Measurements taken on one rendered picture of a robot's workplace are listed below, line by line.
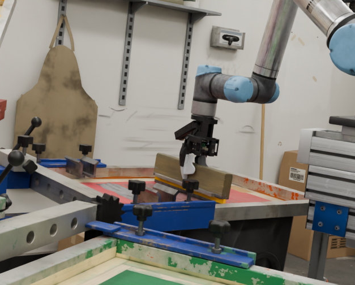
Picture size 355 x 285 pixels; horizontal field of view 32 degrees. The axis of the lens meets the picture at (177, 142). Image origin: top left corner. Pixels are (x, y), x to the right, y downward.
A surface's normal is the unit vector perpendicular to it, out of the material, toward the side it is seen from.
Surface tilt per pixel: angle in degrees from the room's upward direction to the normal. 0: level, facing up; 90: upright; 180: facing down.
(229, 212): 90
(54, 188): 90
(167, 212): 90
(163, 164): 86
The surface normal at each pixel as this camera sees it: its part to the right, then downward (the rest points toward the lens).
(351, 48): -0.68, 0.09
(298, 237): -0.82, -0.02
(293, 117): 0.59, 0.15
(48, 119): 0.78, 0.11
